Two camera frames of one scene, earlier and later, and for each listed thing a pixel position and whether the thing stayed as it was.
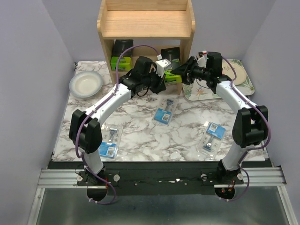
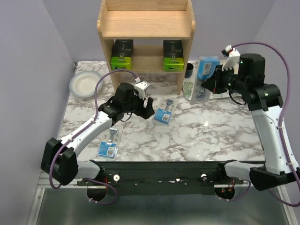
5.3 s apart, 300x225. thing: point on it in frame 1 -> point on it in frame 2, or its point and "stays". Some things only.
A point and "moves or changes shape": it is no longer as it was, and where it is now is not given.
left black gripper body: x=154 y=81 -> x=138 y=107
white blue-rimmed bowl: x=85 y=84 stays
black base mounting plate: x=158 y=178 stays
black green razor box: x=173 y=54 moves or changes shape
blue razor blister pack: x=211 y=140 -> x=206 y=67
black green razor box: x=125 y=63 stays
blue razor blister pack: x=165 y=111 stays
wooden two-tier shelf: x=152 y=24 stays
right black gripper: x=187 y=78 -> x=213 y=83
